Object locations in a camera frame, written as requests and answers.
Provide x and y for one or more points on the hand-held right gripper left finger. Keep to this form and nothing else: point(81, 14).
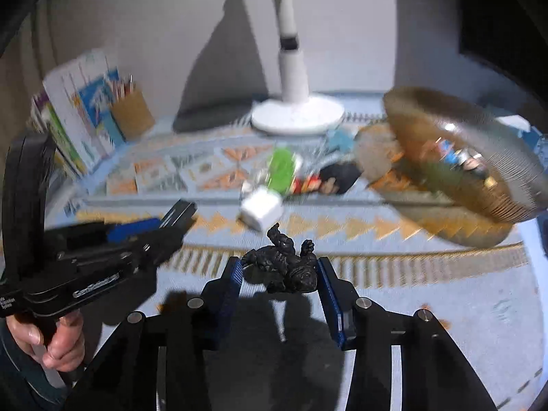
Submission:
point(231, 282)

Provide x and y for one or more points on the wooden pen holder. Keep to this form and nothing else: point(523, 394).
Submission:
point(132, 113)

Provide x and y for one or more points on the dark monitor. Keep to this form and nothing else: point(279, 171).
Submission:
point(505, 21)

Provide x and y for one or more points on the patterned woven mat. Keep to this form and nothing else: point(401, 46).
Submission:
point(428, 265)

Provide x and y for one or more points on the white lamp base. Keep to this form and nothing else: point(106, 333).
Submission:
point(295, 72)

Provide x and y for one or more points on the row of books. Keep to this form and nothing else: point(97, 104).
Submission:
point(72, 107)

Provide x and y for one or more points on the red figurine with black hair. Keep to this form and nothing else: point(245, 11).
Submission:
point(338, 177)

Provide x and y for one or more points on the person's left hand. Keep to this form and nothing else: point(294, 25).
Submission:
point(64, 342)

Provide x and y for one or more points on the small black figure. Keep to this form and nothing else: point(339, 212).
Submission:
point(282, 265)

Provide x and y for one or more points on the light blue translucent figure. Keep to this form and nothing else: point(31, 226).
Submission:
point(340, 141)

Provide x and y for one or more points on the light green translucent figure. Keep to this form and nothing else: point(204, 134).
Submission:
point(281, 169)

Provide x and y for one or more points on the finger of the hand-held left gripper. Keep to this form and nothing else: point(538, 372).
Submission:
point(165, 244)
point(132, 227)

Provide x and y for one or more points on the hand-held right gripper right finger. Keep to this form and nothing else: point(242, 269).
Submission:
point(329, 291)

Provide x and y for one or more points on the white charger cube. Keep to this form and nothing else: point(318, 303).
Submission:
point(259, 212)

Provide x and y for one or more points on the amber ribbed glass bowl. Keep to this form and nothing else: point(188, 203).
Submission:
point(411, 111)

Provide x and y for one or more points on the bunch of pens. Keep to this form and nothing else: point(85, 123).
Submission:
point(122, 87)

